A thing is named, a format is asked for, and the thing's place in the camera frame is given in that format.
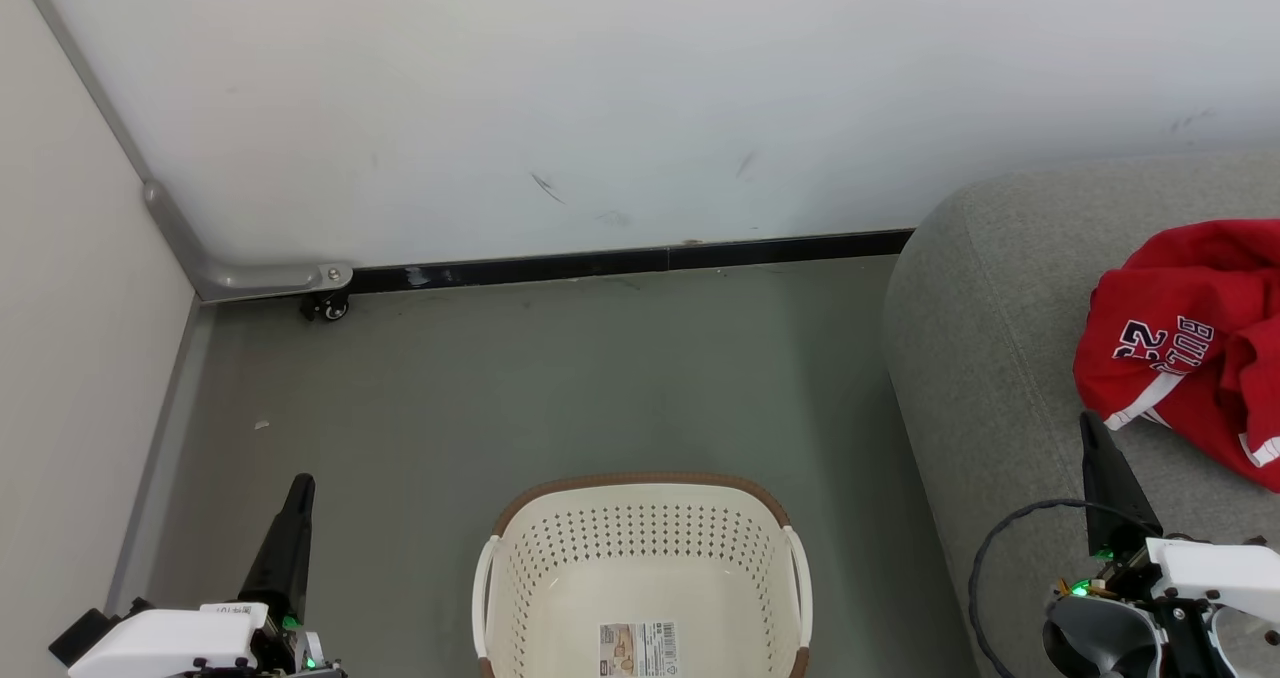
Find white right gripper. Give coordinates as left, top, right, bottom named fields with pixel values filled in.
left=1050, top=411, right=1280, bottom=678

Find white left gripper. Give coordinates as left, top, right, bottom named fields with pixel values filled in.
left=68, top=473, right=347, bottom=678

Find red jersey with white trim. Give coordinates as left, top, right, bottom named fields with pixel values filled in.
left=1073, top=219, right=1280, bottom=493

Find grey fabric sofa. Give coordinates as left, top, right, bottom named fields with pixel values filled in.
left=882, top=153, right=1280, bottom=678

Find white laundry basket brown rim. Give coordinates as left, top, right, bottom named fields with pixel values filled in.
left=472, top=472, right=814, bottom=678

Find printed basket label sticker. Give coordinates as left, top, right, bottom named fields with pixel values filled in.
left=598, top=621, right=682, bottom=678

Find black baseboard strip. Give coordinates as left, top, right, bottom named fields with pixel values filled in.
left=348, top=228, right=916, bottom=295

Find grey metal partition frame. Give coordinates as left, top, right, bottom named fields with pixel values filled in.
left=10, top=0, right=354, bottom=303

